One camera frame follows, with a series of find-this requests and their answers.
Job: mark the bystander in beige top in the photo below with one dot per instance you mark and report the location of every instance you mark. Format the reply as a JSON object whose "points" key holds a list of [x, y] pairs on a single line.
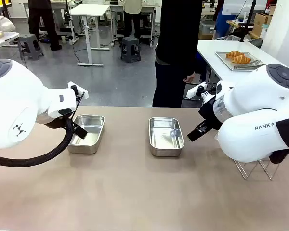
{"points": [[132, 7]]}

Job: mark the rectangular stainless steel container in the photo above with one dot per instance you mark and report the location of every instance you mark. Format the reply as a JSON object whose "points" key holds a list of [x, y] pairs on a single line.
{"points": [[166, 152], [86, 147]]}

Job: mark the white lab desk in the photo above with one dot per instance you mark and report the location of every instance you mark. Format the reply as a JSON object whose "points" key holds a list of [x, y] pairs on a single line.
{"points": [[60, 4], [148, 7]]}

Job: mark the bystander in black clothes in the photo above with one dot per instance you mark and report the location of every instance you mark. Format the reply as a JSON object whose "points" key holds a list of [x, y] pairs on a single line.
{"points": [[42, 19]]}

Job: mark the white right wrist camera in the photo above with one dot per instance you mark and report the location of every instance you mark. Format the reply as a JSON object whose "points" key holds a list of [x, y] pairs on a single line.
{"points": [[192, 92]]}

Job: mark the person's left hand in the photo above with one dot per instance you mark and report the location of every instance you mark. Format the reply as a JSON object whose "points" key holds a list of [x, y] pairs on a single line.
{"points": [[189, 77]]}

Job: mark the yellow bin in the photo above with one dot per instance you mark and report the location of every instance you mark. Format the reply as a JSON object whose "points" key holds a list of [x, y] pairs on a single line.
{"points": [[0, 2]]}

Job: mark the metal tongs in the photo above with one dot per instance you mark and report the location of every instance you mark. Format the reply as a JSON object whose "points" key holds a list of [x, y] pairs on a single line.
{"points": [[253, 63]]}

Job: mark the black pole stand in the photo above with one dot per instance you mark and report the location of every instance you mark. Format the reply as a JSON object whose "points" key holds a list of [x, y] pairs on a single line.
{"points": [[246, 21]]}

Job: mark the white work table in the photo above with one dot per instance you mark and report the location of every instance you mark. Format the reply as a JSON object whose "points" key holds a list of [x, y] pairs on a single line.
{"points": [[7, 39]]}

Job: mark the clear plastic dome cover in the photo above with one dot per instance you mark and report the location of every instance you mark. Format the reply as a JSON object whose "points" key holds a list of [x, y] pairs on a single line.
{"points": [[2, 22]]}

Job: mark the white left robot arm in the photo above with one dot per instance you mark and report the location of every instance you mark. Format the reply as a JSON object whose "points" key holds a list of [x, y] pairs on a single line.
{"points": [[14, 96]]}

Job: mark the grey plastic stool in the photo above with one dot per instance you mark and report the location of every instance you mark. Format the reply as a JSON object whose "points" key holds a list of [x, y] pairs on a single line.
{"points": [[30, 37], [130, 39]]}

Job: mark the blue jacket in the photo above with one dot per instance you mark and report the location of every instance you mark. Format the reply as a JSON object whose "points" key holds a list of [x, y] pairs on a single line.
{"points": [[198, 62]]}

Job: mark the grey cloth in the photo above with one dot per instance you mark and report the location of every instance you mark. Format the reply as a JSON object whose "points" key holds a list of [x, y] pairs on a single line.
{"points": [[228, 38]]}

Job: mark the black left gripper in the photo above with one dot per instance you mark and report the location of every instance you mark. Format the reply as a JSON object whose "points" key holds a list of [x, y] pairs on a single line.
{"points": [[60, 123]]}

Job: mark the cardboard box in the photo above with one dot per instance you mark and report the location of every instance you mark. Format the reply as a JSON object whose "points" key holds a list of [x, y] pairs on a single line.
{"points": [[262, 18], [257, 29]]}

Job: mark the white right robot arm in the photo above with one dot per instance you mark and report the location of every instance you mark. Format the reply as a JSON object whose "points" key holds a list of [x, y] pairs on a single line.
{"points": [[255, 96]]}

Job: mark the person in black clothes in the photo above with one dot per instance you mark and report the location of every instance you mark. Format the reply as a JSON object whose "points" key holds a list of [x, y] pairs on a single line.
{"points": [[175, 36]]}

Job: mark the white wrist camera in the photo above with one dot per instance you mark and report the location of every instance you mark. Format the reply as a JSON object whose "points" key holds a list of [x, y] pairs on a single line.
{"points": [[83, 92], [192, 92]]}

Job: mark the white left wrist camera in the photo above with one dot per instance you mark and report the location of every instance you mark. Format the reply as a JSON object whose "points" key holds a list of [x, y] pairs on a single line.
{"points": [[83, 92]]}

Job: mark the grey storage crate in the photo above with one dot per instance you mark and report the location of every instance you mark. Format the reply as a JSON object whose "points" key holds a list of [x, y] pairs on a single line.
{"points": [[207, 29]]}

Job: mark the white height-adjustable desk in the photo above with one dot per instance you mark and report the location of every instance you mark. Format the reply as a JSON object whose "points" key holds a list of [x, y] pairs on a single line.
{"points": [[91, 9]]}

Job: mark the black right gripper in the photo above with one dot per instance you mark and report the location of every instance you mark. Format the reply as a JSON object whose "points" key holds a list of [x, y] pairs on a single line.
{"points": [[210, 115]]}

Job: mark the perforated metal baking tray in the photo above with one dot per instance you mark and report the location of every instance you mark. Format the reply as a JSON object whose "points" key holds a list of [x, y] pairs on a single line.
{"points": [[224, 59]]}

